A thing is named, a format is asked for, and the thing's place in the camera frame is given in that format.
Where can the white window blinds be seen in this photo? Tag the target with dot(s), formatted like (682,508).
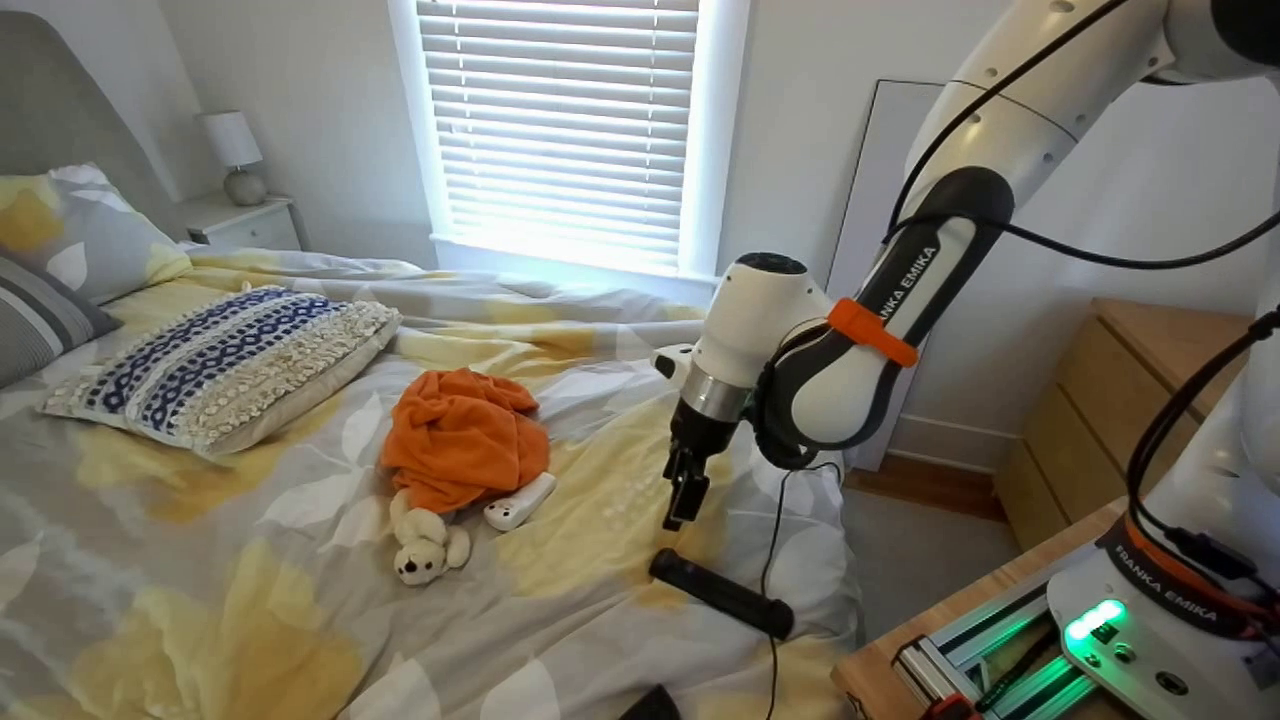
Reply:
(563,134)

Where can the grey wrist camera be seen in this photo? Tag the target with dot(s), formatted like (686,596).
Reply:
(672,362)

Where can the small white table lamp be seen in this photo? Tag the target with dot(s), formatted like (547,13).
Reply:
(239,146)

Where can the yellow grey floral duvet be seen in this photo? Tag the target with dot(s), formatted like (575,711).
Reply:
(400,625)

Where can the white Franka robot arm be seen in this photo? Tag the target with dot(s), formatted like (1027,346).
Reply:
(1013,120)

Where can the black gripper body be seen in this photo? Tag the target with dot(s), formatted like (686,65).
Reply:
(699,447)

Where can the white window frame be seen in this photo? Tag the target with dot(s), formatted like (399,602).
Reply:
(724,134)

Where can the black remote control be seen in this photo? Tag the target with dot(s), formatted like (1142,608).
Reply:
(720,593)

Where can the light wooden dresser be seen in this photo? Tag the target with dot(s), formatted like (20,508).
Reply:
(1135,400)

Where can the white stuffed toy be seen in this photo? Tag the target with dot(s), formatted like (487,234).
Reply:
(426,551)

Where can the blue white knit pillow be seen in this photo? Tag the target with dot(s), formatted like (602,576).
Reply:
(221,365)

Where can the white leaning board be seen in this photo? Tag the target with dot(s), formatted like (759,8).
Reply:
(874,162)

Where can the orange cloth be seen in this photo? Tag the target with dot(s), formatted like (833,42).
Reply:
(466,441)

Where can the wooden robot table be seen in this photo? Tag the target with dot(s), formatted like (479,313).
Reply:
(886,672)

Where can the yellow grey floral pillow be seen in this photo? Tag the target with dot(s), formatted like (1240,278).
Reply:
(95,234)

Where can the white nightstand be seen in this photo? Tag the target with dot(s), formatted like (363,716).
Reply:
(247,224)

